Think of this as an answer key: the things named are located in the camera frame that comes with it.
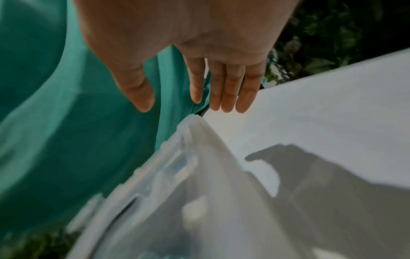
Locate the person's right hand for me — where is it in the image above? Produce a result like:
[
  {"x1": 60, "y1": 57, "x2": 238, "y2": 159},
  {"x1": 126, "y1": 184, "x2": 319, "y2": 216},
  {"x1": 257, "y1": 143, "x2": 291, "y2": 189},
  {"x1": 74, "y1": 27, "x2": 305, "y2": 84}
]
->
[{"x1": 71, "y1": 0, "x2": 302, "y2": 113}]

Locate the clear plastic storage box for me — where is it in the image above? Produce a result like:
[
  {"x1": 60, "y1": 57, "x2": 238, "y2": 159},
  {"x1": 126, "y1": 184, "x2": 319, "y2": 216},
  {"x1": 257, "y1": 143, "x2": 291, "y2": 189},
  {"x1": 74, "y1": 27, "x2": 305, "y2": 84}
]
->
[{"x1": 64, "y1": 113, "x2": 318, "y2": 259}]

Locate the green fabric curtain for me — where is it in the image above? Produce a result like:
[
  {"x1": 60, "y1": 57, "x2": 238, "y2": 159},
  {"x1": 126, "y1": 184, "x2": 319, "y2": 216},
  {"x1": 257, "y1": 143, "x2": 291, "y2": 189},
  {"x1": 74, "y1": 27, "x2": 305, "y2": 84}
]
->
[{"x1": 0, "y1": 0, "x2": 212, "y2": 241}]

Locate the white table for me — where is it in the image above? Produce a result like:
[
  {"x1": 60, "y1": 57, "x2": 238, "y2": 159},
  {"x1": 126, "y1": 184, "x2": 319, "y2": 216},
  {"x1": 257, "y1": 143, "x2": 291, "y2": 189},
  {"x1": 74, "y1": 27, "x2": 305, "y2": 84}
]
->
[{"x1": 201, "y1": 47, "x2": 410, "y2": 259}]

